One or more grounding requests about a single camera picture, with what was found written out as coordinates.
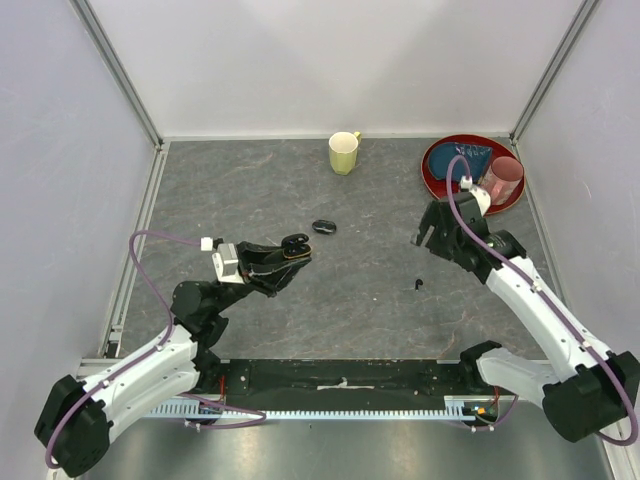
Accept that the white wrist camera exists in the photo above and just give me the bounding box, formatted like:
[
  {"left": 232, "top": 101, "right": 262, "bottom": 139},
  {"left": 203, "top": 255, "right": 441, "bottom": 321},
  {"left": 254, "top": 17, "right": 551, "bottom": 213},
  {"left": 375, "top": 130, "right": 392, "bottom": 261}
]
[
  {"left": 459, "top": 175, "right": 492, "bottom": 216},
  {"left": 200, "top": 237, "right": 244, "bottom": 285}
]

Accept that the right aluminium frame post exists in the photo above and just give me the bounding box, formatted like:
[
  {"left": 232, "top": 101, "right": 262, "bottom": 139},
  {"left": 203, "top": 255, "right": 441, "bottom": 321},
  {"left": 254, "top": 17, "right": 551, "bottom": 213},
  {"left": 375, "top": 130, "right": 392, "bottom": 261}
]
[{"left": 509, "top": 0, "right": 600, "bottom": 147}]

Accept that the light blue cable duct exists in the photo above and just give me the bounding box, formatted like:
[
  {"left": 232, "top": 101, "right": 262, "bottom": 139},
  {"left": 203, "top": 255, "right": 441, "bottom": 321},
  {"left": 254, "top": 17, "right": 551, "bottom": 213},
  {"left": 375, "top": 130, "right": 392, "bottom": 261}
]
[{"left": 145, "top": 397, "right": 498, "bottom": 425}]

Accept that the yellow green mug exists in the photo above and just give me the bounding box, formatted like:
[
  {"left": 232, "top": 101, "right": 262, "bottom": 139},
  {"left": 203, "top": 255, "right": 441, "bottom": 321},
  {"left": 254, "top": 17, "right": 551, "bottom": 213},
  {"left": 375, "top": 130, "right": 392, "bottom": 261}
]
[{"left": 328, "top": 131, "right": 361, "bottom": 175}]

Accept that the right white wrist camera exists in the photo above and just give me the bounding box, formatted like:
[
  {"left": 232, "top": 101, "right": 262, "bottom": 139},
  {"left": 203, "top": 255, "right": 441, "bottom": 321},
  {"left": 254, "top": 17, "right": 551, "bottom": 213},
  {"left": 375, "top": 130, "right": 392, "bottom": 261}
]
[{"left": 459, "top": 175, "right": 492, "bottom": 216}]

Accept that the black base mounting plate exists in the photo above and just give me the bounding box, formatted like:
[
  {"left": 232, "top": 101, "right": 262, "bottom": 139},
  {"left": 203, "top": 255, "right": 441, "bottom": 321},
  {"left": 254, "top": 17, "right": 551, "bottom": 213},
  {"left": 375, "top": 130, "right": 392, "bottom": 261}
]
[{"left": 192, "top": 359, "right": 495, "bottom": 410}]

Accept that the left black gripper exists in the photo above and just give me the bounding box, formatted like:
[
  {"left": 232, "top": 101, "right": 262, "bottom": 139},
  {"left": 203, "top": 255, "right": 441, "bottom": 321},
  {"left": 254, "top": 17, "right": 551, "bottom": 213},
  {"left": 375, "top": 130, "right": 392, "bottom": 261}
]
[{"left": 211, "top": 240, "right": 311, "bottom": 315}]

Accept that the pink patterned cup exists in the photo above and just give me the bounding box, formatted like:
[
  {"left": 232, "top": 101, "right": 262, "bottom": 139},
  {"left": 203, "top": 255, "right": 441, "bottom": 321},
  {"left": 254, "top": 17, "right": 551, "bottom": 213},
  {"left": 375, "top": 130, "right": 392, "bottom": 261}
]
[{"left": 480, "top": 156, "right": 524, "bottom": 206}]

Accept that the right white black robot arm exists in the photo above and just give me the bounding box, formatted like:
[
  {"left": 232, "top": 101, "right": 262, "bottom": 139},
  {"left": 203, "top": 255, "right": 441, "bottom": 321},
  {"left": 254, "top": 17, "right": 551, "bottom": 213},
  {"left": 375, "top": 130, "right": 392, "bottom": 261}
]
[{"left": 415, "top": 188, "right": 639, "bottom": 446}]

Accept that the left aluminium frame post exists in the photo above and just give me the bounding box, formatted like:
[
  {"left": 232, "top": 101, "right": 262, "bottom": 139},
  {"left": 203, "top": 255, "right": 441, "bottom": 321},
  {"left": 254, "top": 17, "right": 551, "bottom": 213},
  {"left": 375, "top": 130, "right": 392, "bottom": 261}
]
[{"left": 70, "top": 0, "right": 164, "bottom": 149}]

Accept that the red round tray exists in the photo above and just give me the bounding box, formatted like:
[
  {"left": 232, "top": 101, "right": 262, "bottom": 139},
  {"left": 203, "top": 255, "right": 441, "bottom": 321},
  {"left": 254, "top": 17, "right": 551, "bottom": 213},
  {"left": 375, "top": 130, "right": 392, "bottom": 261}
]
[{"left": 421, "top": 134, "right": 526, "bottom": 215}]

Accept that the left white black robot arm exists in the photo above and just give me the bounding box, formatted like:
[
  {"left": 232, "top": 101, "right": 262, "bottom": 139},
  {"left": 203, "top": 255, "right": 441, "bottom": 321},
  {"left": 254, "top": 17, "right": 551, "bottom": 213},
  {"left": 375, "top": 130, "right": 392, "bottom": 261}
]
[{"left": 34, "top": 233, "right": 311, "bottom": 478}]

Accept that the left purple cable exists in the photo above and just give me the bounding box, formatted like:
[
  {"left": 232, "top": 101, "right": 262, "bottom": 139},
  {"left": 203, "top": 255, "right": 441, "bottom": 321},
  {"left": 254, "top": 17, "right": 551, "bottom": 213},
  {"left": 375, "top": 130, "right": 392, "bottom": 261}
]
[{"left": 44, "top": 229, "right": 268, "bottom": 469}]

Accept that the blue ceramic plate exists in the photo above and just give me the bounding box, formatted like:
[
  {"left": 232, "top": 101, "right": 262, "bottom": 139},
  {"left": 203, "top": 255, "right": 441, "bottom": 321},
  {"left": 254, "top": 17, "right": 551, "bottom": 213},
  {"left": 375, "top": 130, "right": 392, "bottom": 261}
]
[{"left": 427, "top": 140, "right": 496, "bottom": 185}]

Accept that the aluminium frame post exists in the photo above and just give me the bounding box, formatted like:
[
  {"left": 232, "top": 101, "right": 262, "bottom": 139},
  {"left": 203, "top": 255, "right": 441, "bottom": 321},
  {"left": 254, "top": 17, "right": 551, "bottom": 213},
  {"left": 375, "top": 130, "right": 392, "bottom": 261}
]
[
  {"left": 70, "top": 0, "right": 164, "bottom": 149},
  {"left": 509, "top": 0, "right": 600, "bottom": 147}
]

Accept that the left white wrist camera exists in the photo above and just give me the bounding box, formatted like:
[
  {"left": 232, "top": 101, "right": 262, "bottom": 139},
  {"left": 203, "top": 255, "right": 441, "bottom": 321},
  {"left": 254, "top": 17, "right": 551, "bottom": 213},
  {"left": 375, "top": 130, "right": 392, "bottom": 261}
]
[{"left": 200, "top": 237, "right": 244, "bottom": 285}]

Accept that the black earbud charging case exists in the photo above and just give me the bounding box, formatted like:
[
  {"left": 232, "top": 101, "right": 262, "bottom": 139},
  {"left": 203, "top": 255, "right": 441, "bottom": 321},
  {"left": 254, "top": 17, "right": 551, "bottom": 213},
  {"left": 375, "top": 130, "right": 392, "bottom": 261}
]
[{"left": 312, "top": 219, "right": 337, "bottom": 235}]

